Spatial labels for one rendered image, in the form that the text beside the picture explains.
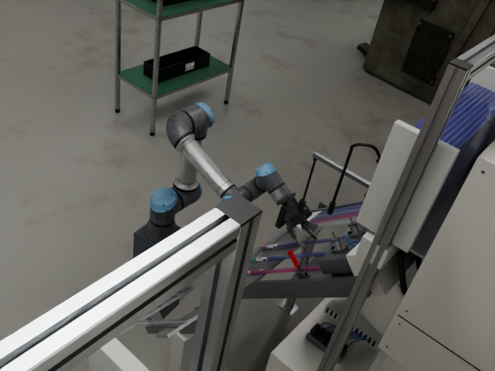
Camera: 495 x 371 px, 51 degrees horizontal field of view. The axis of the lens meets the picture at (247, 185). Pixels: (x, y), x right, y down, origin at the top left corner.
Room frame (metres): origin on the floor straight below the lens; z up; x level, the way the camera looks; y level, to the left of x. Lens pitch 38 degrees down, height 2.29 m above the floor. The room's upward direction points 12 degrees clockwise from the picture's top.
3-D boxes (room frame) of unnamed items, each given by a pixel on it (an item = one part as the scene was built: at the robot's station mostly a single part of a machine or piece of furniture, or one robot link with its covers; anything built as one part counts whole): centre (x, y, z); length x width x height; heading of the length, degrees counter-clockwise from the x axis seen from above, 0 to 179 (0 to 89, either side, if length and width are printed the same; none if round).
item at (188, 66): (3.85, 0.75, 0.41); 0.57 x 0.17 x 0.11; 147
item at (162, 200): (1.78, 0.35, 0.72); 0.13 x 0.12 x 0.14; 148
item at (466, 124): (1.32, -0.54, 1.52); 0.51 x 0.13 x 0.27; 147
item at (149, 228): (1.77, 0.36, 0.60); 0.15 x 0.15 x 0.10
